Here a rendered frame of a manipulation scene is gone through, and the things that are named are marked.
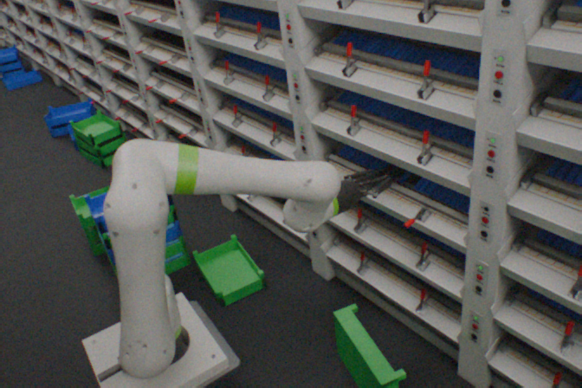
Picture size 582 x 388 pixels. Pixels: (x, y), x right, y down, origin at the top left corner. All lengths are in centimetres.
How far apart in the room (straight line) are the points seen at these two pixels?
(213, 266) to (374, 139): 104
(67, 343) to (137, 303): 107
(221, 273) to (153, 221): 123
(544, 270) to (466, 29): 61
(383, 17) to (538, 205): 57
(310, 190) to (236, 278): 103
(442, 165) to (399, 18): 39
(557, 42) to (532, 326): 76
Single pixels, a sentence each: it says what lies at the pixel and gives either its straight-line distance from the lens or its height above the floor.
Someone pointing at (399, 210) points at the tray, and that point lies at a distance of 156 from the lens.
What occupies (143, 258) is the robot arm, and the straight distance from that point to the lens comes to 107.
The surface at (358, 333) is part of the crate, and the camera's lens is 165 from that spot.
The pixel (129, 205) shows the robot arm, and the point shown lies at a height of 95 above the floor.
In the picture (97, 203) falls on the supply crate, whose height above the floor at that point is 35.
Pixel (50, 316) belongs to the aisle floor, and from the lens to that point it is 237.
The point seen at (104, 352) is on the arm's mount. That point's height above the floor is 33.
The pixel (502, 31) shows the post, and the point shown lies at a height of 111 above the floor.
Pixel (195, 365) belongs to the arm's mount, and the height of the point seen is 32.
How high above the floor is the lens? 146
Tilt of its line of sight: 31 degrees down
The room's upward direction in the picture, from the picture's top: 8 degrees counter-clockwise
